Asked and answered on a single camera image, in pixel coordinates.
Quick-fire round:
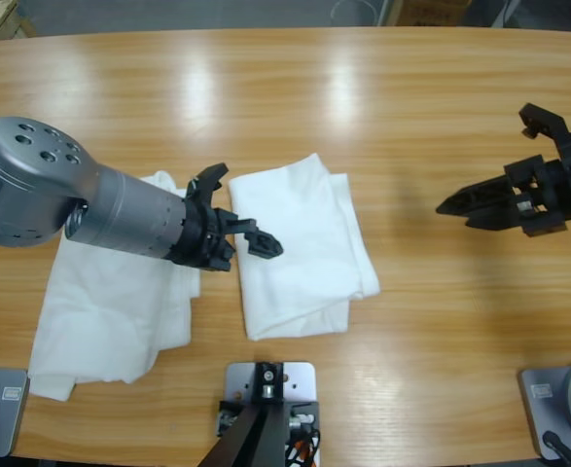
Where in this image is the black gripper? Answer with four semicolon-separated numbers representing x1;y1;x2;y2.
169;187;285;273
435;143;571;238

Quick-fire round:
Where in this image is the white t-shirt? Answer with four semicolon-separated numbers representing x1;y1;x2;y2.
228;153;382;341

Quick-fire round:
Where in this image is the white cloth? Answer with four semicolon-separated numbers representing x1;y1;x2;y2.
26;168;203;403

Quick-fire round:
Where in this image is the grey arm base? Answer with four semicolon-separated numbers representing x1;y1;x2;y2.
517;360;571;462
0;367;32;458

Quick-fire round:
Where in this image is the cardboard box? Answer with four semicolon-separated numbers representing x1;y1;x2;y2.
401;0;471;26

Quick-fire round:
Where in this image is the orange clamp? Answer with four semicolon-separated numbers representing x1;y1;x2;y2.
287;430;321;467

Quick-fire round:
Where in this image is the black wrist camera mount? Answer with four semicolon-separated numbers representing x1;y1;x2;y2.
186;162;231;210
517;102;571;162

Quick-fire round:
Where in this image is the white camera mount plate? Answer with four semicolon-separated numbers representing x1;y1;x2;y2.
224;362;321;467

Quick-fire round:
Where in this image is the dark camera post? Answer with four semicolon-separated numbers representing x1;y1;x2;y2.
199;360;291;467

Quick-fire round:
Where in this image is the black base cable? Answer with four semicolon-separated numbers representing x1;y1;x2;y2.
542;430;571;467

